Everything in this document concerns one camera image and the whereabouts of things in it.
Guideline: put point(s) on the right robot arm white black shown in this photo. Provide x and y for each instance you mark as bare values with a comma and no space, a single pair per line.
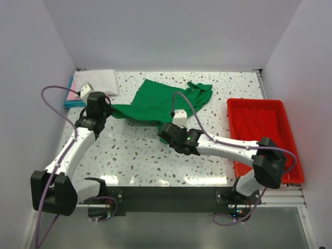
264,157

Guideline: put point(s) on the folded pink t shirt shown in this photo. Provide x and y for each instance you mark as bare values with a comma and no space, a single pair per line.
72,96

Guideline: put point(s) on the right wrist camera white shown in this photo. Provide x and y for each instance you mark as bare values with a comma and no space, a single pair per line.
180,118

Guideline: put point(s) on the folded teal t shirt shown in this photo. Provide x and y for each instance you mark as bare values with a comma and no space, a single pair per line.
71,104

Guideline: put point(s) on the red plastic bin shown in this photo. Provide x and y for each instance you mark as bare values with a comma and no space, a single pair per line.
277,105

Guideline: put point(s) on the red t shirt in bin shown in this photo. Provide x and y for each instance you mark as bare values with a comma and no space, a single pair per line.
255,123

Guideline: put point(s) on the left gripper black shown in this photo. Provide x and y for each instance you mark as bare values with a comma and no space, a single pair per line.
104,110

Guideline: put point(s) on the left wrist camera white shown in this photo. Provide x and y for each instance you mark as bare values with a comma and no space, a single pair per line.
85,91

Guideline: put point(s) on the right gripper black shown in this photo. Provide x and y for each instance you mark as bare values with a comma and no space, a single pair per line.
163,131

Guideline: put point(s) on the green t shirt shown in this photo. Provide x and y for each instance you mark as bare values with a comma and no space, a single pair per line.
153,102

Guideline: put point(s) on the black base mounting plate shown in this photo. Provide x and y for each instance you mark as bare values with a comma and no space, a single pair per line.
177,199

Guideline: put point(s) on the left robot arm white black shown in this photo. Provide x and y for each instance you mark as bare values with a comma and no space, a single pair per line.
52,188

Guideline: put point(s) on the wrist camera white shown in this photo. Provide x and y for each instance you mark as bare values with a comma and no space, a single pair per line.
180,118
85,91

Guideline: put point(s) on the folded white t shirt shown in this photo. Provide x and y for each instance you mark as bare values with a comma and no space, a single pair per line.
100,80

